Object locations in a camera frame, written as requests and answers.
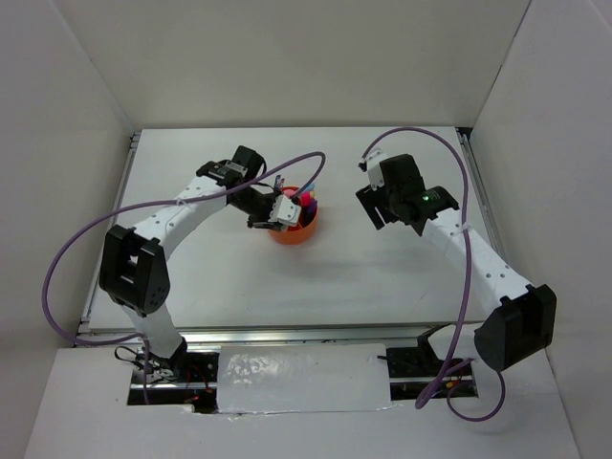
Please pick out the pink black highlighter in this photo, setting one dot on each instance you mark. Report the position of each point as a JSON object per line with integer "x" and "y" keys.
{"x": 306, "y": 198}

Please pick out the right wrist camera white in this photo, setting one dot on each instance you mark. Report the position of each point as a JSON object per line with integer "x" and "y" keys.
{"x": 370, "y": 164}

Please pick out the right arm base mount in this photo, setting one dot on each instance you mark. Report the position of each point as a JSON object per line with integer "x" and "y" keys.
{"x": 411, "y": 368}

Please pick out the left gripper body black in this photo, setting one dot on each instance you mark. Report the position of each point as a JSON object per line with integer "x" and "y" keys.
{"x": 258, "y": 207}

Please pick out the aluminium front rail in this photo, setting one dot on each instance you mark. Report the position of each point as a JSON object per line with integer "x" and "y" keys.
{"x": 304, "y": 334}

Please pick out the aluminium rail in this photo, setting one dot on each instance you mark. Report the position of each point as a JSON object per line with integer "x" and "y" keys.
{"x": 304, "y": 334}
{"x": 478, "y": 191}

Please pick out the purple black highlighter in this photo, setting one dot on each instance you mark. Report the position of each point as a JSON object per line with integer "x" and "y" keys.
{"x": 311, "y": 209}

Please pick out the orange round organizer container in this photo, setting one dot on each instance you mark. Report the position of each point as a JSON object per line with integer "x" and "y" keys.
{"x": 297, "y": 235}

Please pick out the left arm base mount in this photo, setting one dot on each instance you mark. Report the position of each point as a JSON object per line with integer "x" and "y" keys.
{"x": 188, "y": 378}

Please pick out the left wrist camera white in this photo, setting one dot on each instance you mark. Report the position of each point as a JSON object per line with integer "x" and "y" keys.
{"x": 285, "y": 212}

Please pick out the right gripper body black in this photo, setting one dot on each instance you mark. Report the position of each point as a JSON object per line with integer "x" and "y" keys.
{"x": 383, "y": 199}

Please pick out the white cover panel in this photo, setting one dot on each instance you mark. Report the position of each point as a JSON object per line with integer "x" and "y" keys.
{"x": 302, "y": 378}

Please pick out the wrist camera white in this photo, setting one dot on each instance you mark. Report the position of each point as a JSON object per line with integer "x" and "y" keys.
{"x": 370, "y": 164}
{"x": 285, "y": 212}

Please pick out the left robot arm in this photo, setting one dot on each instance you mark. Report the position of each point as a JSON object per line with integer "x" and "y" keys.
{"x": 134, "y": 270}

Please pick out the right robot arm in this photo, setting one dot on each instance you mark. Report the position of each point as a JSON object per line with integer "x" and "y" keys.
{"x": 520, "y": 316}

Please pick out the aluminium right rail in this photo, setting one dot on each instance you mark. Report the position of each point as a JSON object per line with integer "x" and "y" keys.
{"x": 478, "y": 191}

